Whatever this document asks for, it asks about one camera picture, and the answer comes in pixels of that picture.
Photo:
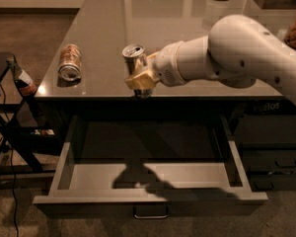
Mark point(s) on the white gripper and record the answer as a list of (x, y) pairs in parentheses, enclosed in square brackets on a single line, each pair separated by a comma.
[(166, 64)]

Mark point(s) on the silver blue redbull can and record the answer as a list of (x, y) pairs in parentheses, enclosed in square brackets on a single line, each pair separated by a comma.
[(135, 59)]

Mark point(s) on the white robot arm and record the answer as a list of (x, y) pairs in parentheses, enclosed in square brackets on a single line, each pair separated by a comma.
[(237, 51)]

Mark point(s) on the orange soda can lying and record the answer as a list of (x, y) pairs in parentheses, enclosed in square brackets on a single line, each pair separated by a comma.
[(70, 63)]

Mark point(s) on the open grey top drawer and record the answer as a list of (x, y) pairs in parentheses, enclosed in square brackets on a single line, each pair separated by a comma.
[(106, 168)]

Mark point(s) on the glass bottle with label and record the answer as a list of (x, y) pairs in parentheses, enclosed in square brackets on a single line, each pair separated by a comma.
[(26, 87)]

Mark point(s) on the dark storage drawers unit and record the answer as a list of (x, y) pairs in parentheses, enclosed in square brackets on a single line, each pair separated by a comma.
[(265, 132)]

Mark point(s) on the black side stand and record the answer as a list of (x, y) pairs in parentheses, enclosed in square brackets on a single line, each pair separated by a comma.
[(22, 137)]

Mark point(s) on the metal drawer handle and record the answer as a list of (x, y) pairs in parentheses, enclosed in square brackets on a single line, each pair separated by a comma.
[(150, 212)]

